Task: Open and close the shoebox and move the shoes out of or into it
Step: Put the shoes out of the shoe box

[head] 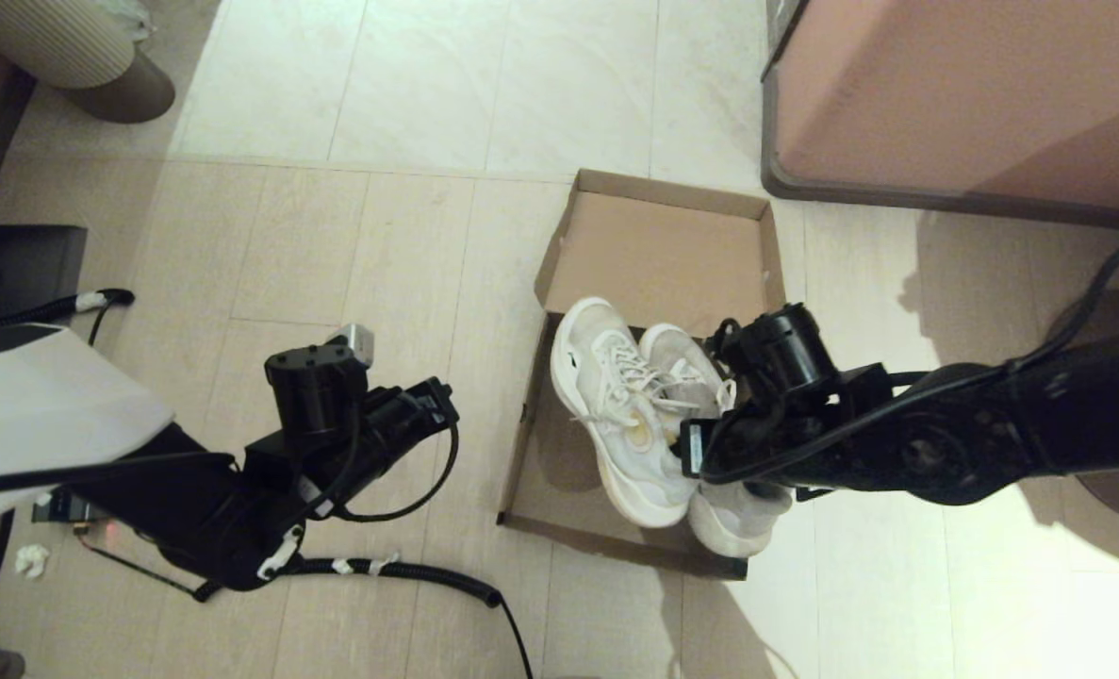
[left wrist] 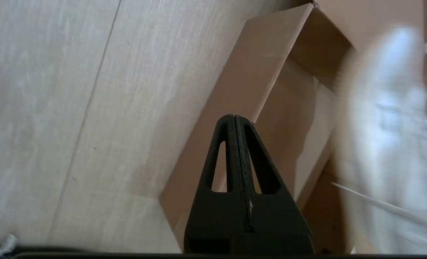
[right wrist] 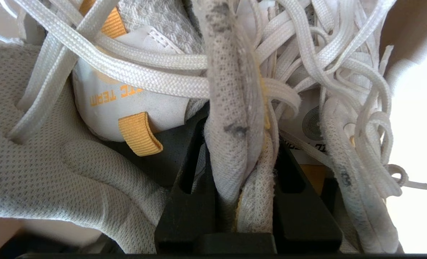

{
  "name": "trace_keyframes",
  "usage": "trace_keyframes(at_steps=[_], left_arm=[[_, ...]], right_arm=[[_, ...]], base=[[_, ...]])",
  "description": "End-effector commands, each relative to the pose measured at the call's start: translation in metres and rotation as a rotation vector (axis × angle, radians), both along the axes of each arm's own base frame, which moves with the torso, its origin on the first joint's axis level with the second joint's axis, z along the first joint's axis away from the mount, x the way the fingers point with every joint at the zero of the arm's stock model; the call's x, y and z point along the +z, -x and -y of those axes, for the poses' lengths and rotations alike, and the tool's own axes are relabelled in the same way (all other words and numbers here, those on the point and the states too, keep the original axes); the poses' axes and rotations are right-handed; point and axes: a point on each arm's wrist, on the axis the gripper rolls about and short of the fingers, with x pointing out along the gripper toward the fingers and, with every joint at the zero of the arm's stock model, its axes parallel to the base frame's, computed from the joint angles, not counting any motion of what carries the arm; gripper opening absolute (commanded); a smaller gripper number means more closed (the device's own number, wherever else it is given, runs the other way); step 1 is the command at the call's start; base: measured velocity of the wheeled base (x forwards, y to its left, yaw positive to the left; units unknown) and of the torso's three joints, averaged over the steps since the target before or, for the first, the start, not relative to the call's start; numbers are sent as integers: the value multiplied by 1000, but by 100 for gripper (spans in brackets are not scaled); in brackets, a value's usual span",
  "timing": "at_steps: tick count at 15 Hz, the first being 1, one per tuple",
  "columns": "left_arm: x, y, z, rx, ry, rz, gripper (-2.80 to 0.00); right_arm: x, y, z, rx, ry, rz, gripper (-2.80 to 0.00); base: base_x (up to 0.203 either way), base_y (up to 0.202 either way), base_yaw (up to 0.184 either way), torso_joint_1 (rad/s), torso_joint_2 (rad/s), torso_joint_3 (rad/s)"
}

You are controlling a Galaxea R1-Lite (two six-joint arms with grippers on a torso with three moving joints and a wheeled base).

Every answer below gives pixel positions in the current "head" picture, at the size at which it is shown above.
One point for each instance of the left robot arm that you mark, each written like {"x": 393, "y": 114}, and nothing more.
{"x": 50, "y": 424}

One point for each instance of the pink brown cabinet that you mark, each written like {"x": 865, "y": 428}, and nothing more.
{"x": 974, "y": 94}

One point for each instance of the white sneaker with laces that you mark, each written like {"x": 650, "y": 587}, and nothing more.
{"x": 738, "y": 519}
{"x": 583, "y": 354}

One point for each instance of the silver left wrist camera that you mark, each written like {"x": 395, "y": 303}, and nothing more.
{"x": 356, "y": 339}

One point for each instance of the grey power supply unit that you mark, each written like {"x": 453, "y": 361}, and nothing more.
{"x": 64, "y": 507}

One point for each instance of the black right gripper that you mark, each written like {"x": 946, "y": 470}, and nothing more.
{"x": 781, "y": 349}

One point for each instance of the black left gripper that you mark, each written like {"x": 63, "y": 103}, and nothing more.
{"x": 319, "y": 387}

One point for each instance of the crumpled white tissue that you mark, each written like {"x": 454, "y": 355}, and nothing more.
{"x": 31, "y": 561}

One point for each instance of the brown cardboard shoe box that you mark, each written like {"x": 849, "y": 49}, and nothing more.
{"x": 658, "y": 255}

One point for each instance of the ribbed beige round bin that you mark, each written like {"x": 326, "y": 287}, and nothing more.
{"x": 41, "y": 38}

